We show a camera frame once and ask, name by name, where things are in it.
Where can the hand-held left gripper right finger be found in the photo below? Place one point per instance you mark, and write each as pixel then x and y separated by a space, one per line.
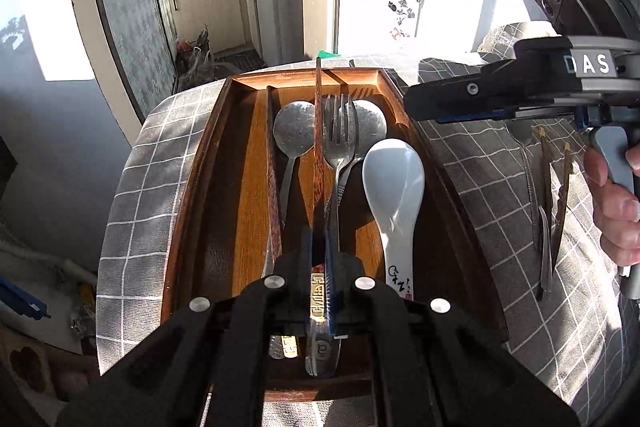
pixel 334 297

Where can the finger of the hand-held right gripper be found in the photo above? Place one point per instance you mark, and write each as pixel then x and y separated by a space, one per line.
pixel 470 89
pixel 500 120

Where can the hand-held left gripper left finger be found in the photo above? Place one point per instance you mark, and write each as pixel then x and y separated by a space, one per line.
pixel 280 279

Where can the dark wooden chopstick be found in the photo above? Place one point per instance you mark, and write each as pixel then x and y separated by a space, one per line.
pixel 546 177
pixel 564 187
pixel 274 187
pixel 318 147

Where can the metal spoon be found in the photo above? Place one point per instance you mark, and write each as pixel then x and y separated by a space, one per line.
pixel 370 122
pixel 297 127
pixel 531 187

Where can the brown wooden tray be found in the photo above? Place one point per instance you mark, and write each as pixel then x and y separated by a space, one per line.
pixel 240 207

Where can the white ceramic spoon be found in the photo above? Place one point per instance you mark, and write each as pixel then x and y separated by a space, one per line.
pixel 395 187

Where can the metal fork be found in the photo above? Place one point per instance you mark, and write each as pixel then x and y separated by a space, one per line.
pixel 340 127

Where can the person's right hand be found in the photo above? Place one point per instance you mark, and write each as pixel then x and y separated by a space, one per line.
pixel 615 217

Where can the grey checked cover cloth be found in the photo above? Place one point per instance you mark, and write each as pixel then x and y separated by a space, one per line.
pixel 510 36

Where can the grey checked tablecloth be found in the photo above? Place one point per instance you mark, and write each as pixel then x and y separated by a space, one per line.
pixel 475 217

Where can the dark floor mat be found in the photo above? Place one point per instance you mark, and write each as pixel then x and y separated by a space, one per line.
pixel 240 59

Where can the plastic bags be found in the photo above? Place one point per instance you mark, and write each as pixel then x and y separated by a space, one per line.
pixel 197 57

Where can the white kitchen cabinet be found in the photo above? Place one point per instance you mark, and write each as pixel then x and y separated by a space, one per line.
pixel 225 12

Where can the blue plastic object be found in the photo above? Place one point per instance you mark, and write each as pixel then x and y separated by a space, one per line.
pixel 22 299

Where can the patterned glass sliding door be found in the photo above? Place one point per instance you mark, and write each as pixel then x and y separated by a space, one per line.
pixel 130 7

